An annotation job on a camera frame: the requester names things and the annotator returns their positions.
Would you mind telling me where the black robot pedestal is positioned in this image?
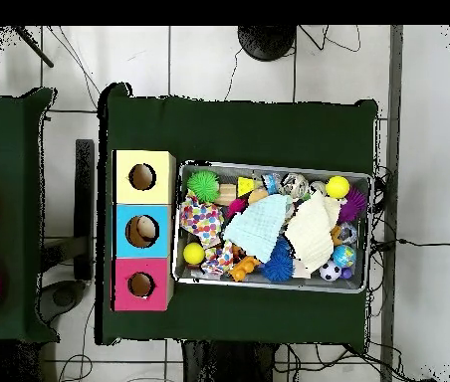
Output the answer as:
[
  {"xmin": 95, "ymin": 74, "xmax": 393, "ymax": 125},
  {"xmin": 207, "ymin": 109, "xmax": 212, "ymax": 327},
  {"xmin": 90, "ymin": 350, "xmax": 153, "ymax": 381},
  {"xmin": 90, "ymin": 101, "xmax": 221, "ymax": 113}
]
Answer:
[{"xmin": 178, "ymin": 340, "xmax": 290, "ymax": 382}]

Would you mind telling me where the light teal waffle cloth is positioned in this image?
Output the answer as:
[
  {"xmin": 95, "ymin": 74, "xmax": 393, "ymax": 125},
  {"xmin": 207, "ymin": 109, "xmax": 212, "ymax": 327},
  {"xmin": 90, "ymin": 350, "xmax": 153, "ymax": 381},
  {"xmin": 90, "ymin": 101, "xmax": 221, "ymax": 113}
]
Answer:
[{"xmin": 223, "ymin": 193, "xmax": 290, "ymax": 264}]

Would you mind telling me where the small yellow ball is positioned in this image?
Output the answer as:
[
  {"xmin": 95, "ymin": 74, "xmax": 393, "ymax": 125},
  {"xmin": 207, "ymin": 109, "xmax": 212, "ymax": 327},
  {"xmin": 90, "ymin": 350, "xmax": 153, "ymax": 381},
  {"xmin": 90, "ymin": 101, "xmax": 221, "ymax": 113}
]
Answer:
[{"xmin": 182, "ymin": 242, "xmax": 207, "ymax": 267}]

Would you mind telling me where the blue spiky ball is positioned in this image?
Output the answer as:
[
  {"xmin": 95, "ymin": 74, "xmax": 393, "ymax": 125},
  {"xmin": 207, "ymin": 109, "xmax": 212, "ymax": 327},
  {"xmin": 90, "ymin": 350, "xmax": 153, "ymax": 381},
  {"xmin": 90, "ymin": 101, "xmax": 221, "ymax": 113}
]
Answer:
[{"xmin": 261, "ymin": 237, "xmax": 297, "ymax": 285}]

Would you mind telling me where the clear wire mesh bin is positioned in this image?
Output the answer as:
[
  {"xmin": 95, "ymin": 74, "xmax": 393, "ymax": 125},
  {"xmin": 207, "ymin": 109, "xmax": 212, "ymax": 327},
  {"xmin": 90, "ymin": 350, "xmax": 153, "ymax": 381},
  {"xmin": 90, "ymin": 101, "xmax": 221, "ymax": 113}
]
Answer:
[{"xmin": 172, "ymin": 162, "xmax": 373, "ymax": 295}]

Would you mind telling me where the orange toy block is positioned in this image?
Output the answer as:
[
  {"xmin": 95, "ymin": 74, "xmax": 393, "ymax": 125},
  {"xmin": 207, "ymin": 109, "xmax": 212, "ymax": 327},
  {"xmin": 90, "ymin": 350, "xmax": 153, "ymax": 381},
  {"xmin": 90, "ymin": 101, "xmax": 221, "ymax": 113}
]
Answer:
[{"xmin": 228, "ymin": 254, "xmax": 262, "ymax": 283}]

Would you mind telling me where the cream waffle cloth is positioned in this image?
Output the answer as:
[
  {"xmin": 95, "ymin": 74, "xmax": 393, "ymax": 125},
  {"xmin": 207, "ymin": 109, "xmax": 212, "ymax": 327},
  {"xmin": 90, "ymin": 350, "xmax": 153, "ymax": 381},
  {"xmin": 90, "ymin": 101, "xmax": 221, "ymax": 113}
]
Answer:
[{"xmin": 284, "ymin": 193, "xmax": 341, "ymax": 276}]

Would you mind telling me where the black rod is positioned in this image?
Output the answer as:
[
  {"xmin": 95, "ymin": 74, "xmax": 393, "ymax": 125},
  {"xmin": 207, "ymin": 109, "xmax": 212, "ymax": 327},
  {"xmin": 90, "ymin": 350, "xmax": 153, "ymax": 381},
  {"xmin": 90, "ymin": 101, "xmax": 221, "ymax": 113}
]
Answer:
[{"xmin": 11, "ymin": 25, "xmax": 55, "ymax": 69}]

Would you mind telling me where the large yellow ball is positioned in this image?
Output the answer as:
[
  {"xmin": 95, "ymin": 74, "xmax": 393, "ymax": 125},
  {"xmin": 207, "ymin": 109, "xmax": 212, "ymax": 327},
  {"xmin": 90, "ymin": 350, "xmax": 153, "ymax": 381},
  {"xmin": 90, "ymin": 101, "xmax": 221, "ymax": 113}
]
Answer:
[{"xmin": 324, "ymin": 175, "xmax": 349, "ymax": 200}]

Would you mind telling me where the dark green side tablecloth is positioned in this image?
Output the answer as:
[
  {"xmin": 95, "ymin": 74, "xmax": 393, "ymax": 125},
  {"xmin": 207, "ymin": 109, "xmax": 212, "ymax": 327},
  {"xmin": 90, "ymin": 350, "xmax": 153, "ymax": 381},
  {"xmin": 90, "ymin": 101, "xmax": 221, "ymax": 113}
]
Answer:
[{"xmin": 0, "ymin": 87, "xmax": 58, "ymax": 343}]

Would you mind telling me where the white colourful print cloth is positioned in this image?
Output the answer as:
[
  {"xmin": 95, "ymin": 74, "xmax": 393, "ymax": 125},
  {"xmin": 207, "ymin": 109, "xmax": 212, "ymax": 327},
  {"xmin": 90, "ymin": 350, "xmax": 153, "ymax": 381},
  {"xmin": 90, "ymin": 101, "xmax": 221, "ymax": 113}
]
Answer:
[{"xmin": 202, "ymin": 242, "xmax": 238, "ymax": 278}]

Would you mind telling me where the black panel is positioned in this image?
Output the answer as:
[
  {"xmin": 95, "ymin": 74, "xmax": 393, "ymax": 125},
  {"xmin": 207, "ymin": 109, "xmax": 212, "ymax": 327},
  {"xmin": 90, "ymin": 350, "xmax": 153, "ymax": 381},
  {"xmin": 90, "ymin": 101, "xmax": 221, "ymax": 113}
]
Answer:
[{"xmin": 73, "ymin": 138, "xmax": 98, "ymax": 282}]

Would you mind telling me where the blue globe ball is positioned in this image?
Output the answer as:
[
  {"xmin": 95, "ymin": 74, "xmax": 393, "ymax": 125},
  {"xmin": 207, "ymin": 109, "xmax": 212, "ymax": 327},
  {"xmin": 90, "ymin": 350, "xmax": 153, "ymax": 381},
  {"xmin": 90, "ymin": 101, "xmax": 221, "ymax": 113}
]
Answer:
[{"xmin": 332, "ymin": 244, "xmax": 357, "ymax": 270}]

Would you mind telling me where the long black floor cable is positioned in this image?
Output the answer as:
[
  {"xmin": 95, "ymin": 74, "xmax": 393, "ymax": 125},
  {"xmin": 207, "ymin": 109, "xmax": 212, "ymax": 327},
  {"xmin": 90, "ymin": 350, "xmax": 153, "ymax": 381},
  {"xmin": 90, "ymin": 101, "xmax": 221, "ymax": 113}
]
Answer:
[{"xmin": 395, "ymin": 236, "xmax": 450, "ymax": 248}]

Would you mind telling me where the green spiky ball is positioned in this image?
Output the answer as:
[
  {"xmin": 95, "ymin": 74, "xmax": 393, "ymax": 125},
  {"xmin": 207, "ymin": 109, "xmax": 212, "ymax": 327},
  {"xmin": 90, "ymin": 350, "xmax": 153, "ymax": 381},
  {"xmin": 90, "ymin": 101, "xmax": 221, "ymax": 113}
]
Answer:
[{"xmin": 186, "ymin": 169, "xmax": 221, "ymax": 204}]

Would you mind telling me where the polka dot cloth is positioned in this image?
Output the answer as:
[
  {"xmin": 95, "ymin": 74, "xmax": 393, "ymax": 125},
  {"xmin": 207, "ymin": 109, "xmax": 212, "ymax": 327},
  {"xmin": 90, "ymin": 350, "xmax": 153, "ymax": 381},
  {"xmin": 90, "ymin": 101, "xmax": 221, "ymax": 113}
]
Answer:
[{"xmin": 179, "ymin": 197, "xmax": 226, "ymax": 248}]

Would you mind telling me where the black round base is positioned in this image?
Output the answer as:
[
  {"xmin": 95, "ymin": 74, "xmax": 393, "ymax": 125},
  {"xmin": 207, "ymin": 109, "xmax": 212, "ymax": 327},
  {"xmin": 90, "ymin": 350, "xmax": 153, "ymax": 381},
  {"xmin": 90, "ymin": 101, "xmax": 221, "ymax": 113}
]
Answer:
[{"xmin": 237, "ymin": 25, "xmax": 298, "ymax": 63}]

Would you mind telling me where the wooden box with three holes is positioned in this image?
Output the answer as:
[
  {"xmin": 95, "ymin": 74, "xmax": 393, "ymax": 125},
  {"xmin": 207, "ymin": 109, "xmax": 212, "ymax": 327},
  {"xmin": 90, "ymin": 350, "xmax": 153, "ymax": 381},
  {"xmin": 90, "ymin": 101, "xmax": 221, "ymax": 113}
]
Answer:
[{"xmin": 112, "ymin": 148, "xmax": 178, "ymax": 313}]

